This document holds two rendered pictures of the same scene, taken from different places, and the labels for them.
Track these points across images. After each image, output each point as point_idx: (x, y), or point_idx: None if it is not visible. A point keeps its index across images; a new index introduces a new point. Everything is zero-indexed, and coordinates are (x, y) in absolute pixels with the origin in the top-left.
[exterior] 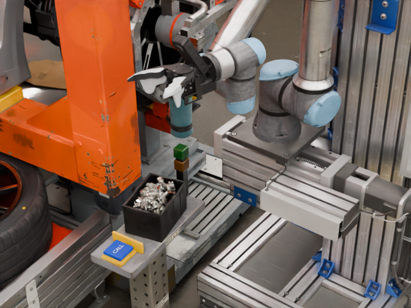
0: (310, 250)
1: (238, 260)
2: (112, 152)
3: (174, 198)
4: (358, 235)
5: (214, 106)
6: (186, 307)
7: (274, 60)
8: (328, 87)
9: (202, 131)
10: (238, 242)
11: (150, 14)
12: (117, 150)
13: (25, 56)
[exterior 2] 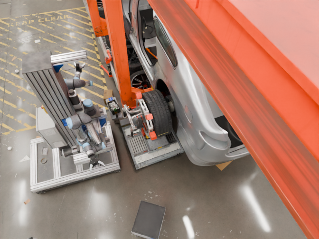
0: None
1: (106, 129)
2: (119, 95)
3: (109, 106)
4: None
5: (181, 181)
6: (116, 128)
7: (199, 222)
8: None
9: (171, 169)
10: (110, 132)
11: None
12: (120, 96)
13: (154, 88)
